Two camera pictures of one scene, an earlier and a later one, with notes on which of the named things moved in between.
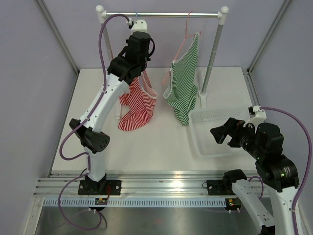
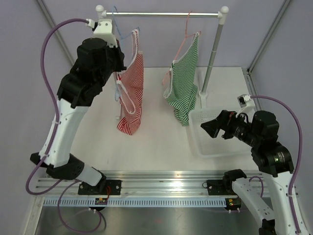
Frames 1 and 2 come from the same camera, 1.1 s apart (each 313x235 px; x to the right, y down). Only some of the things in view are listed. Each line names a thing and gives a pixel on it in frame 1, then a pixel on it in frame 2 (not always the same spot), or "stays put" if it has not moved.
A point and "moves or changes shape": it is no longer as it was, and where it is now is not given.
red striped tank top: x=142 y=102 moves or changes shape
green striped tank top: x=182 y=89 stays put
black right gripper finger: x=231 y=125 -> x=223 y=120
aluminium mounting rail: x=134 y=184 stays put
